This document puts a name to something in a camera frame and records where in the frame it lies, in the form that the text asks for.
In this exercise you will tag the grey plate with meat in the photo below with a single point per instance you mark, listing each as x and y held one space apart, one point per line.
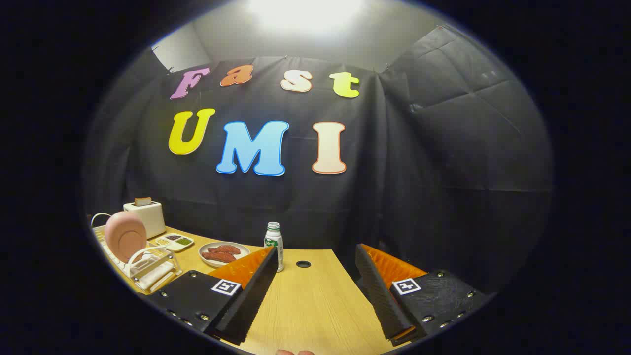
207 249

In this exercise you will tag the toast bread slice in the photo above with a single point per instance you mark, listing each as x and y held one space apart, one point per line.
143 201

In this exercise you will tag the pink plate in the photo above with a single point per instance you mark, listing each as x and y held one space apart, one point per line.
125 236

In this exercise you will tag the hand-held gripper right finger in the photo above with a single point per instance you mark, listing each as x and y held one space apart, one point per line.
382 301

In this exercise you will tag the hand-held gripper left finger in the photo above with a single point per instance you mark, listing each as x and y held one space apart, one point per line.
249 301

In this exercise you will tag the white toaster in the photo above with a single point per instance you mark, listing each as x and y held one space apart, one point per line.
150 221

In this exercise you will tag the white divided condiment dish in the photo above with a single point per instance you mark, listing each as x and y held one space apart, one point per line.
174 242

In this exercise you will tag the white drink bottle green label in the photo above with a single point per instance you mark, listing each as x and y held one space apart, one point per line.
274 244

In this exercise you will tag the red meat piece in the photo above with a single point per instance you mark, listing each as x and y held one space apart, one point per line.
219 257
227 249

